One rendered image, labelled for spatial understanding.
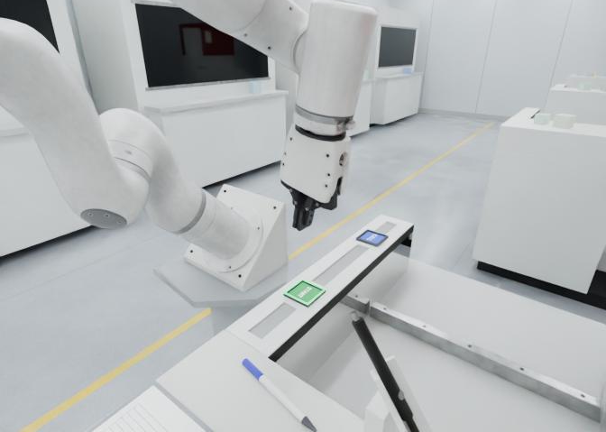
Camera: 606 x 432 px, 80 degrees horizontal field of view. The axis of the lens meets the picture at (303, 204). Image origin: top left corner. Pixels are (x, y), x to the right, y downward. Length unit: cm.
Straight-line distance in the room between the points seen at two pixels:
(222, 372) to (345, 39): 46
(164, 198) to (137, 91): 282
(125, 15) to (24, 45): 302
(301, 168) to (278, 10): 21
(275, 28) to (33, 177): 269
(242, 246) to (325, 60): 58
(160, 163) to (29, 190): 237
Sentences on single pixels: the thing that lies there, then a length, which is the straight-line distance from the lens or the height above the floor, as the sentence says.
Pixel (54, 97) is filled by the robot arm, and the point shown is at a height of 131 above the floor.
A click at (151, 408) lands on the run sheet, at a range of 54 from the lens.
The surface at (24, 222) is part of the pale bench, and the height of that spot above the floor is 26.
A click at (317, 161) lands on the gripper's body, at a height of 122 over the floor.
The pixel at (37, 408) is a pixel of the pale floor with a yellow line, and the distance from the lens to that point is 205.
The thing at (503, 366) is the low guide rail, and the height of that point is 85.
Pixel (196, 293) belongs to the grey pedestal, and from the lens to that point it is 95.
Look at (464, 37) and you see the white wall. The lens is 871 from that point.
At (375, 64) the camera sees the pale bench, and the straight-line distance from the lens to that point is 687.
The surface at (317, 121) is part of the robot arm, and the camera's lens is 49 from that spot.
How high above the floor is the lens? 137
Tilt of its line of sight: 23 degrees down
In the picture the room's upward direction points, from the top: straight up
